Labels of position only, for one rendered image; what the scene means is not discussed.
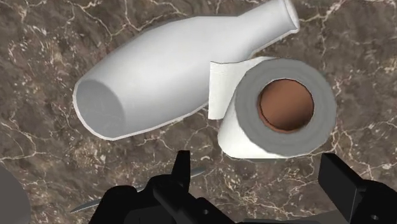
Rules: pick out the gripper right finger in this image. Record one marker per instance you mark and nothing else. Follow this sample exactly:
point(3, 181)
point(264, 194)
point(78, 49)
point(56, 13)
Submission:
point(350, 189)

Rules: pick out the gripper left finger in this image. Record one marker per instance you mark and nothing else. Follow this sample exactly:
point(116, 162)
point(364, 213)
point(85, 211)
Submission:
point(173, 195)

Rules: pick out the white vase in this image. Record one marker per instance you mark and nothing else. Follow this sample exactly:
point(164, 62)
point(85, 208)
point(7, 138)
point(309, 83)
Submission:
point(161, 77)

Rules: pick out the white toilet paper roll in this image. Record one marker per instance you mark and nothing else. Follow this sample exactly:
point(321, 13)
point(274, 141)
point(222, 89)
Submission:
point(279, 108)

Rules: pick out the grey round object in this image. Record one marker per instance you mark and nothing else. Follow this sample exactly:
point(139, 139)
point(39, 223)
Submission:
point(12, 198)

